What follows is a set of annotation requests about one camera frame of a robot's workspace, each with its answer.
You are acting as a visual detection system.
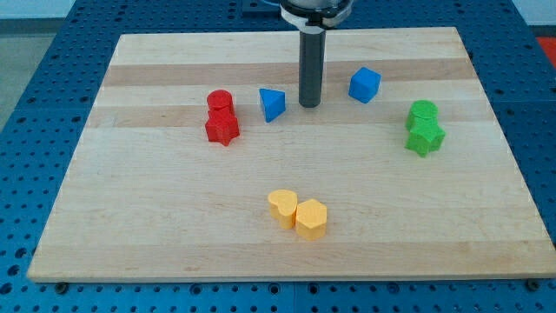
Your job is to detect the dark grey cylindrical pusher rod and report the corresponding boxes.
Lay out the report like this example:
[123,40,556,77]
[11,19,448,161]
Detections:
[299,30,326,108]

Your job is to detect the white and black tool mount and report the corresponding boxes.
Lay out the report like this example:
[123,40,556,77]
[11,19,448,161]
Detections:
[279,0,354,30]

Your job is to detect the blue triangle block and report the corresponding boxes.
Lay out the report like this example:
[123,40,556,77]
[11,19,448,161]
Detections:
[259,89,286,123]

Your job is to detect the red star block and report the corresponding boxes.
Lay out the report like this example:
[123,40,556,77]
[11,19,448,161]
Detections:
[205,110,240,146]

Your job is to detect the green star block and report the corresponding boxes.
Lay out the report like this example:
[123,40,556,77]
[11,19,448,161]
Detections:
[405,118,446,157]

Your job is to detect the blue cube block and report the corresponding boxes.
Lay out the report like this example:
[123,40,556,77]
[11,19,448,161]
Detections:
[348,67,381,103]

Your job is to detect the red cylinder block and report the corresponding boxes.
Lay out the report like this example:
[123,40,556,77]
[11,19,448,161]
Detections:
[207,90,235,115]

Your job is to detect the green cylinder block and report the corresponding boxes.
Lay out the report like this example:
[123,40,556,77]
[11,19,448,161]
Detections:
[405,100,439,130]

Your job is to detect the yellow heart block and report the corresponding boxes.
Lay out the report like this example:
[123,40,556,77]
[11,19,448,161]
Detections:
[268,190,298,230]

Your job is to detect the light wooden board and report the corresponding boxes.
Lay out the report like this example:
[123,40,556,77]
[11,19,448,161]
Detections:
[28,27,555,283]

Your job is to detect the yellow pentagon block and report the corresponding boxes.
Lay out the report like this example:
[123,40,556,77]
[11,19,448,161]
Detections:
[295,199,328,241]

